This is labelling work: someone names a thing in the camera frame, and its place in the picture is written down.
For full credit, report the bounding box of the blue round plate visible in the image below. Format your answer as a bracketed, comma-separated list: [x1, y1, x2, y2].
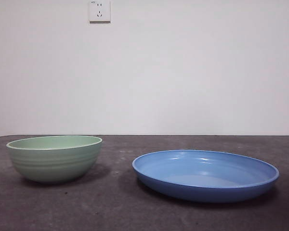
[131, 149, 280, 204]

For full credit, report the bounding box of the green ribbed bowl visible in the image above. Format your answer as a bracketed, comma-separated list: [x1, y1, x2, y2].
[6, 135, 103, 185]

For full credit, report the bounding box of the white wall socket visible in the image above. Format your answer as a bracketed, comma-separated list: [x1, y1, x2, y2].
[88, 0, 111, 24]

